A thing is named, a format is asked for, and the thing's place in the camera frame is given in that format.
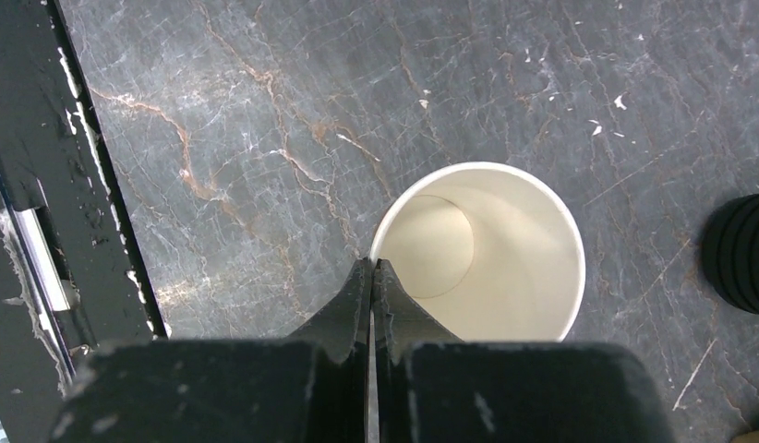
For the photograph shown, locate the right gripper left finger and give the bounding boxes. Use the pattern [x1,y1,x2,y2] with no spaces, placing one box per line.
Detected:
[289,257,372,442]

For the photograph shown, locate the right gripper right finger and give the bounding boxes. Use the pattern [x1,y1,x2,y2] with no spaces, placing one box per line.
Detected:
[371,259,460,442]

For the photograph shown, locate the brown paper coffee cup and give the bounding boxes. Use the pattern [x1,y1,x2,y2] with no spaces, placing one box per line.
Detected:
[369,162,586,341]

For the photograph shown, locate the stack of black lids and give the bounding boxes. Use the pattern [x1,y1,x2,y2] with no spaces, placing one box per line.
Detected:
[699,194,759,315]

